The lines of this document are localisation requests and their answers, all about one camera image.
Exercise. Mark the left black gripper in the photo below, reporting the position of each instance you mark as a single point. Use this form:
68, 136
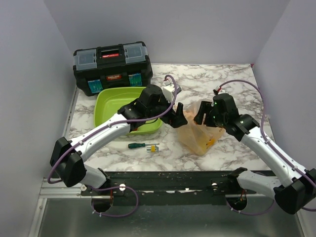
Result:
176, 119

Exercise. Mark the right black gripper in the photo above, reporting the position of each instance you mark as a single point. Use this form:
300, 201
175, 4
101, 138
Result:
205, 107

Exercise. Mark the translucent orange plastic bag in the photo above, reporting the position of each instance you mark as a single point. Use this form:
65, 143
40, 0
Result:
198, 139

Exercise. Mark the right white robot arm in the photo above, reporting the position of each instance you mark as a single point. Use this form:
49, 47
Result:
292, 186

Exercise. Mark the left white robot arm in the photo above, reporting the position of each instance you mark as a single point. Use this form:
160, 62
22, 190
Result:
69, 156

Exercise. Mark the small yellow metal connector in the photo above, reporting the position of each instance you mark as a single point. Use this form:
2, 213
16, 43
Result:
152, 148

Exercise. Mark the green plastic basin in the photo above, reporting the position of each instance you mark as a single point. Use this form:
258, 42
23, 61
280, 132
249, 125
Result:
110, 100

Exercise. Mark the black plastic toolbox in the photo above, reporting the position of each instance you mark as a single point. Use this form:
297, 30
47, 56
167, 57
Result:
121, 65

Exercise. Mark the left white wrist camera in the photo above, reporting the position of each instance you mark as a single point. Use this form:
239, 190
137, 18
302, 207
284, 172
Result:
170, 91

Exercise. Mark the green handled screwdriver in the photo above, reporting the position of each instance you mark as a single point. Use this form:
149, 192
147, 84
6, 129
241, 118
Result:
139, 145

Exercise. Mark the black metal base rail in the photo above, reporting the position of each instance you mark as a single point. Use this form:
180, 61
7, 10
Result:
170, 188

